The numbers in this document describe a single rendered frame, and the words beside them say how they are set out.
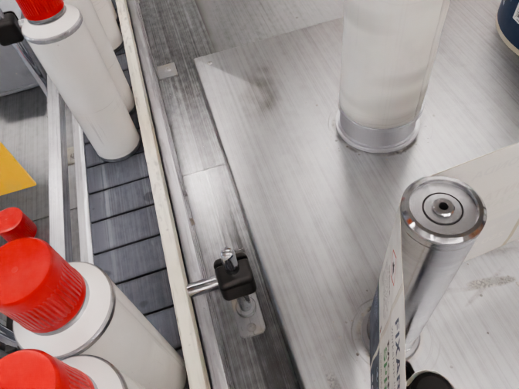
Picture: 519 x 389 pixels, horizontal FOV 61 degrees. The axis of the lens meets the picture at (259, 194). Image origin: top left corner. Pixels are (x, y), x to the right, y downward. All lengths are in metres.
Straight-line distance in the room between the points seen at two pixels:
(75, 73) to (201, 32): 0.35
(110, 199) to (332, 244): 0.23
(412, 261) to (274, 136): 0.30
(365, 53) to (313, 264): 0.19
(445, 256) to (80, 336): 0.18
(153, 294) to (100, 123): 0.18
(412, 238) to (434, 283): 0.04
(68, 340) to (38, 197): 0.38
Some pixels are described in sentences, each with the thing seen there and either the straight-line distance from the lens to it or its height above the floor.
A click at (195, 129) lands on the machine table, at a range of 0.59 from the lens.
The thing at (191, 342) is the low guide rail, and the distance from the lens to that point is 0.36.
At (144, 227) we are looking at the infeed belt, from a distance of 0.46.
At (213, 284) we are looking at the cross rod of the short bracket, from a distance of 0.37.
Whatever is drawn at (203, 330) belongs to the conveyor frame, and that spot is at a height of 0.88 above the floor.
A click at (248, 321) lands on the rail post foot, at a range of 0.44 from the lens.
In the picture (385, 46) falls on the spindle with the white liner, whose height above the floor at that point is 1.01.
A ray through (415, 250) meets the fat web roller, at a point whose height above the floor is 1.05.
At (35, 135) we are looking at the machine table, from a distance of 0.69.
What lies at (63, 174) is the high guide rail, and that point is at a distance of 0.42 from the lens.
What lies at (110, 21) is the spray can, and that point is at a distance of 0.66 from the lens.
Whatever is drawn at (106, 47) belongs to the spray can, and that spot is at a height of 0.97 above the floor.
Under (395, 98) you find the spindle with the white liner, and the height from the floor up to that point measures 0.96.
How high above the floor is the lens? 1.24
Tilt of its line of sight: 54 degrees down
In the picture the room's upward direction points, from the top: 11 degrees counter-clockwise
